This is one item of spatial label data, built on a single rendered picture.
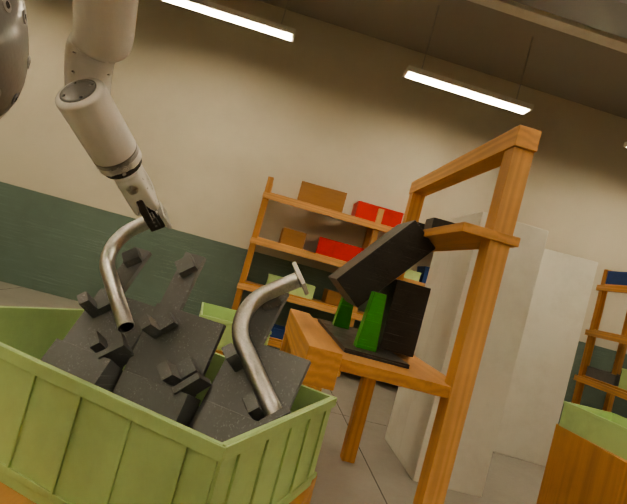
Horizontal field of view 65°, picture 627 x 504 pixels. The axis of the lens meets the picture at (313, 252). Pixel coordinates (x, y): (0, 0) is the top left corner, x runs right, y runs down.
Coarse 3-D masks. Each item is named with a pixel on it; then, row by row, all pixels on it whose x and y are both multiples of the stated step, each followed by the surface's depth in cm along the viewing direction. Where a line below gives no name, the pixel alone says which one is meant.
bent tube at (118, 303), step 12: (168, 216) 108; (120, 228) 104; (132, 228) 104; (144, 228) 105; (168, 228) 106; (108, 240) 103; (120, 240) 103; (108, 252) 101; (108, 264) 100; (108, 276) 98; (108, 288) 96; (120, 288) 96; (120, 300) 94; (120, 312) 92; (120, 324) 91; (132, 324) 93
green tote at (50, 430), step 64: (0, 320) 93; (64, 320) 107; (0, 384) 70; (64, 384) 65; (0, 448) 68; (64, 448) 64; (128, 448) 61; (192, 448) 57; (256, 448) 65; (320, 448) 93
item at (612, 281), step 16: (608, 272) 618; (624, 272) 593; (608, 288) 602; (624, 288) 576; (592, 320) 621; (624, 320) 627; (592, 336) 615; (608, 336) 580; (624, 336) 562; (592, 352) 615; (624, 352) 619; (592, 368) 605; (576, 384) 618; (592, 384) 585; (608, 384) 566; (624, 384) 547; (576, 400) 612; (608, 400) 617
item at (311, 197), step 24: (264, 192) 612; (312, 192) 631; (336, 192) 631; (336, 216) 620; (360, 216) 634; (384, 216) 637; (264, 240) 616; (288, 240) 625; (336, 264) 619; (240, 288) 607; (312, 288) 625; (360, 312) 640
